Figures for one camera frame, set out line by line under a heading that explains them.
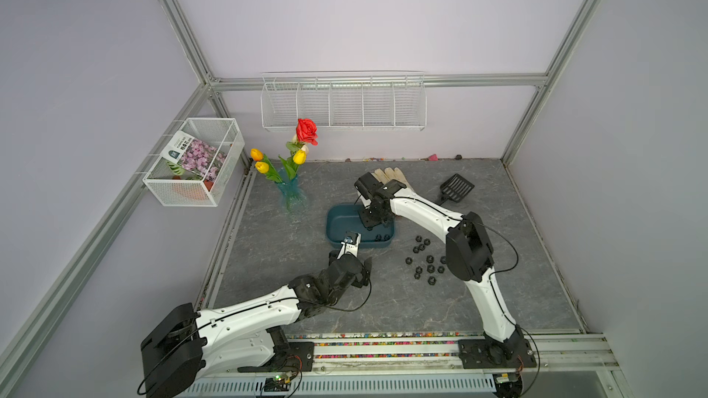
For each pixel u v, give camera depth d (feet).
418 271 2.91
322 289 1.94
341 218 3.33
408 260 3.00
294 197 3.44
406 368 2.42
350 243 2.24
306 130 2.49
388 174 3.80
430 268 2.92
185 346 1.33
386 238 3.15
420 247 3.09
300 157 2.69
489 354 2.14
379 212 2.33
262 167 2.57
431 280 2.84
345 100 3.27
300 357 2.38
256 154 2.66
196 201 2.28
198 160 2.44
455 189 3.67
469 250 1.82
